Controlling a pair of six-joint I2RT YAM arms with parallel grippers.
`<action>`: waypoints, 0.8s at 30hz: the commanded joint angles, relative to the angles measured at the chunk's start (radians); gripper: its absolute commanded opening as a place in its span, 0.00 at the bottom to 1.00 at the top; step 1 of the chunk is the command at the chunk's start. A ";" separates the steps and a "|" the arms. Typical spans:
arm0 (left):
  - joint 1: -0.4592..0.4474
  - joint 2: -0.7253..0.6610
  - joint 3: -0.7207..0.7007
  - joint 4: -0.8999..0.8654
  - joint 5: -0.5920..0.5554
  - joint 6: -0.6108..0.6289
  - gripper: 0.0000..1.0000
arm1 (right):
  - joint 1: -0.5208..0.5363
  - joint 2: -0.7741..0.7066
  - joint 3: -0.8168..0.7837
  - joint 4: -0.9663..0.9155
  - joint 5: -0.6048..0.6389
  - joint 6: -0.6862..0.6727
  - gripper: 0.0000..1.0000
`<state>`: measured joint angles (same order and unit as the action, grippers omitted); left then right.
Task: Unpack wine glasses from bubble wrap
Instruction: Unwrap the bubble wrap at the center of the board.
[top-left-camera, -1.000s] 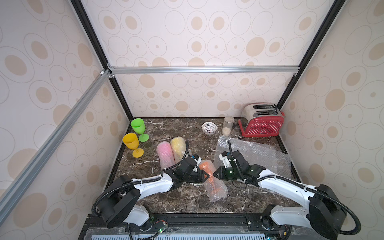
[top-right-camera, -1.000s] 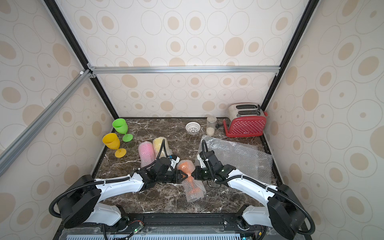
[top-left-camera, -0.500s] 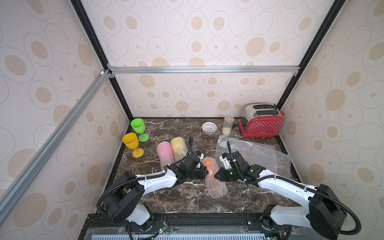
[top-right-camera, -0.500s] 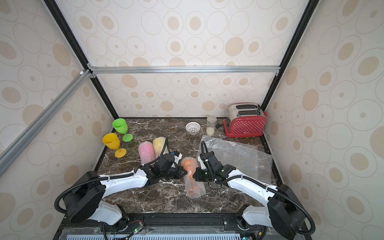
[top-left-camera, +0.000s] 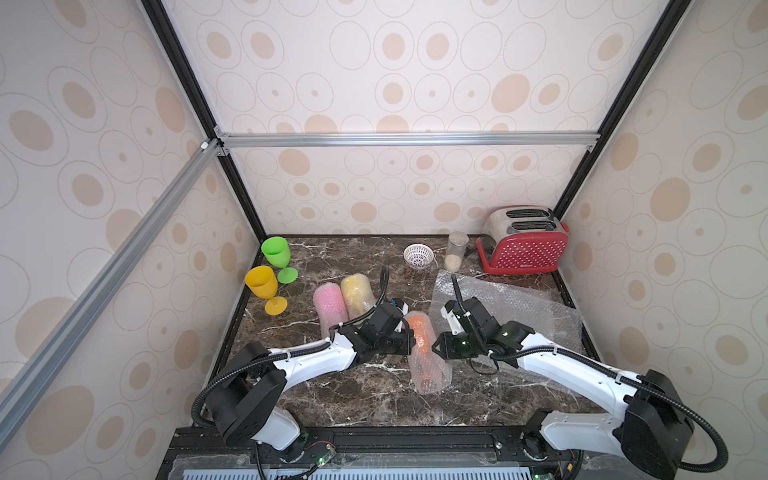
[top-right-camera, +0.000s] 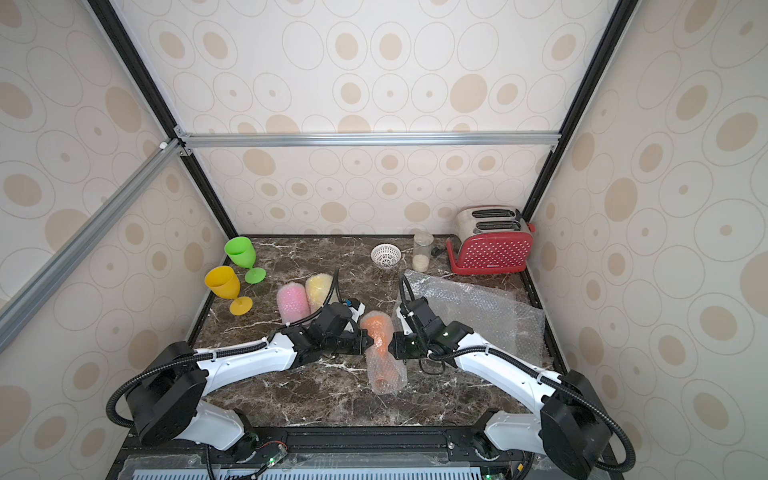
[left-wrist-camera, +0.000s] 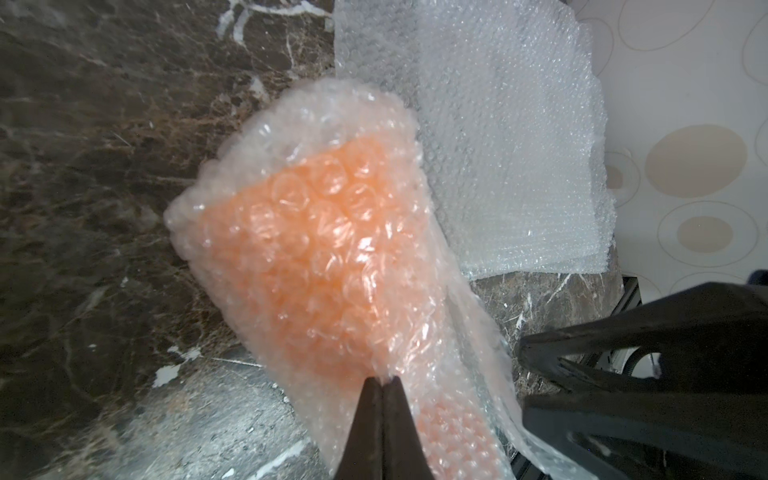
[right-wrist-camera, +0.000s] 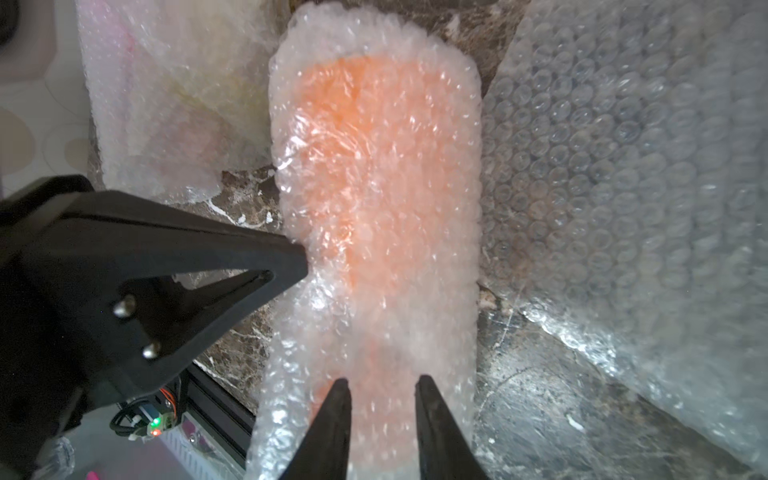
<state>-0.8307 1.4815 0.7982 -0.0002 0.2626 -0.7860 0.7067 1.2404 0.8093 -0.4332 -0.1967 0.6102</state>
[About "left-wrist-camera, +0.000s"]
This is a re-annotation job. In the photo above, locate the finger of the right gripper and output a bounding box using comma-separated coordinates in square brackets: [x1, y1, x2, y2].
[522, 392, 767, 479]
[518, 282, 767, 393]

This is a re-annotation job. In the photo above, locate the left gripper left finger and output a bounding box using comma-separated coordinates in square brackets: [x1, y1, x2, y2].
[334, 377, 384, 480]

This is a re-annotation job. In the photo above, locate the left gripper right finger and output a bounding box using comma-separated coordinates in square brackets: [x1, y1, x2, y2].
[382, 377, 434, 480]

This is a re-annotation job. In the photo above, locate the orange bubble glass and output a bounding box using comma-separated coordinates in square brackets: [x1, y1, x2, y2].
[165, 78, 588, 479]

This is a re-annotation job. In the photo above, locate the clear bubble wrap sheet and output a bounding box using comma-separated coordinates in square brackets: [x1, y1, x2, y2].
[332, 1, 616, 279]

